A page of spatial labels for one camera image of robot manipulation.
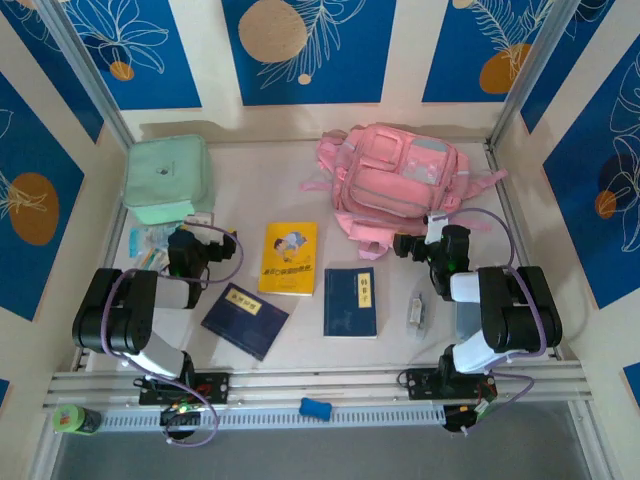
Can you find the yellow cartoon cover book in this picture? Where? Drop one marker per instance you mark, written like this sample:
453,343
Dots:
287,260

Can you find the pink school backpack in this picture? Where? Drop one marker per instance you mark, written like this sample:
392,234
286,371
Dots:
390,185

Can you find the dark blue book wide label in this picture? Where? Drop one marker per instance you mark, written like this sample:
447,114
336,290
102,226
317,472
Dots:
245,322

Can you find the dark blue book narrow label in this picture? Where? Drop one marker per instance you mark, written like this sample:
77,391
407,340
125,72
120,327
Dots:
350,305

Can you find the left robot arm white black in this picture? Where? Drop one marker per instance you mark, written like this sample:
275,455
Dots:
125,310

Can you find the mint green fabric bag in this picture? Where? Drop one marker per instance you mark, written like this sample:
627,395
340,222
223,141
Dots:
165,175

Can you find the orange green card packet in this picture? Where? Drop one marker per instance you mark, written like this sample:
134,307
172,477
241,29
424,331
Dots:
152,259

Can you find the clear plastic eraser packet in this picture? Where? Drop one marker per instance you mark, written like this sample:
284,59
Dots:
417,315

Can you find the light blue tissue packet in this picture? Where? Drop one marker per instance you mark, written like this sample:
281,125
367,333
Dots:
147,237

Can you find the blue bone-shaped object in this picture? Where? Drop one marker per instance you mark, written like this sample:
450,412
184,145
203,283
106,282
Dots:
315,409

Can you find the green tape roll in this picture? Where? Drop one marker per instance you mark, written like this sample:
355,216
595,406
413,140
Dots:
75,419

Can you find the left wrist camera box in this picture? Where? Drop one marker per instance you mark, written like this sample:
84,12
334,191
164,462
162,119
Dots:
181,242

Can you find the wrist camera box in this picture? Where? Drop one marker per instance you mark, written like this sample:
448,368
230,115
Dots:
181,242
456,240

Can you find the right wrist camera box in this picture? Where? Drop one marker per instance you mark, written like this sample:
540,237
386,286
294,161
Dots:
456,240

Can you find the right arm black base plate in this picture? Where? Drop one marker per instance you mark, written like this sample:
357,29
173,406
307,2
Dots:
420,382

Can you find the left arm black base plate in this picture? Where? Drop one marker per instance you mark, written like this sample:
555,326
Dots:
215,387

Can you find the aluminium mounting rail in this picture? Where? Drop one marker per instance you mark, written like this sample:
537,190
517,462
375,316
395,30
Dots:
325,382

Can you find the aluminium frame post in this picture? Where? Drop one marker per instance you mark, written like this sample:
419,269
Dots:
531,70
82,70

